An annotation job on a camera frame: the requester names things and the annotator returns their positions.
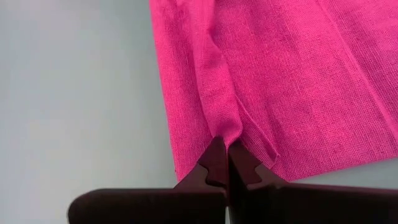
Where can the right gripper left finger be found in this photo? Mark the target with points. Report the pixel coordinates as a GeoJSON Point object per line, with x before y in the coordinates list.
{"type": "Point", "coordinates": [149, 207]}

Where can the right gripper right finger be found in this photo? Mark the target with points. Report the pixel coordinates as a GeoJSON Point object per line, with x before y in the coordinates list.
{"type": "Point", "coordinates": [311, 207]}

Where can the magenta towel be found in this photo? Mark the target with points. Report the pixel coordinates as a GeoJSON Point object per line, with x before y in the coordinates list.
{"type": "Point", "coordinates": [295, 87]}

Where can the green table mat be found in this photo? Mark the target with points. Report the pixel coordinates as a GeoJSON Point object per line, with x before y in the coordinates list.
{"type": "Point", "coordinates": [77, 93]}

